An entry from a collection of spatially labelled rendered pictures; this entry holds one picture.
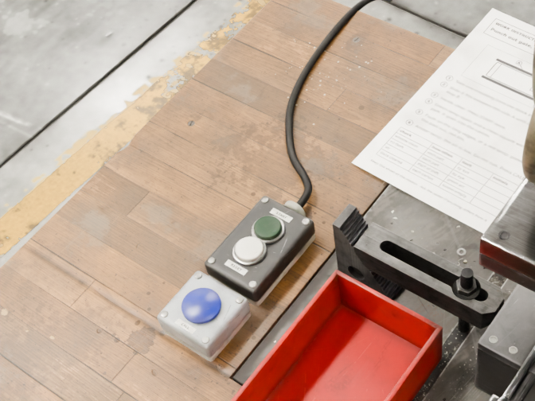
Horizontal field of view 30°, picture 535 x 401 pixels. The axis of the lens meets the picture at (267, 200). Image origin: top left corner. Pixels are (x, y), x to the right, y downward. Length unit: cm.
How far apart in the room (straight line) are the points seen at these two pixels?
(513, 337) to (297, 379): 21
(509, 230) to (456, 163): 36
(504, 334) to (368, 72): 44
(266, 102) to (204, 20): 150
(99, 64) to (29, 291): 160
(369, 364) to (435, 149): 28
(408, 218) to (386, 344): 16
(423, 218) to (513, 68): 24
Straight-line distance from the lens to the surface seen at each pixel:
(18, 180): 246
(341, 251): 100
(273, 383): 97
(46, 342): 107
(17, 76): 270
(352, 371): 98
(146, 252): 109
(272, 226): 104
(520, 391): 88
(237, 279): 102
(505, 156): 114
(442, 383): 98
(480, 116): 117
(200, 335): 99
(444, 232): 107
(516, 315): 92
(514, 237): 77
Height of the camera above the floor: 177
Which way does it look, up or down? 52 degrees down
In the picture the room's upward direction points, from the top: 12 degrees counter-clockwise
